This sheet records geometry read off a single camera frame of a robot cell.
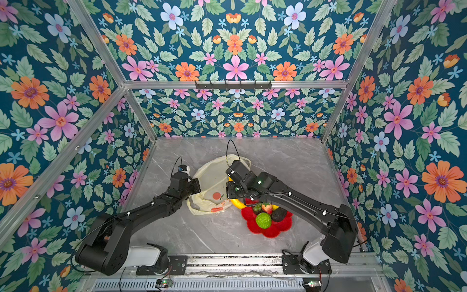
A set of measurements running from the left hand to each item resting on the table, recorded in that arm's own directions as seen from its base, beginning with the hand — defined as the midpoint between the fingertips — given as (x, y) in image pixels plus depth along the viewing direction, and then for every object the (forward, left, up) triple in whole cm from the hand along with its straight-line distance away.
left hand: (201, 176), depth 89 cm
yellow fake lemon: (-16, -35, -5) cm, 39 cm away
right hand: (-13, -14, +9) cm, 21 cm away
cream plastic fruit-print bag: (+2, -5, -2) cm, 6 cm away
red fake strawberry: (-17, -31, -3) cm, 36 cm away
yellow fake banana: (-19, -18, +7) cm, 27 cm away
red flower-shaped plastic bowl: (-18, -23, -8) cm, 30 cm away
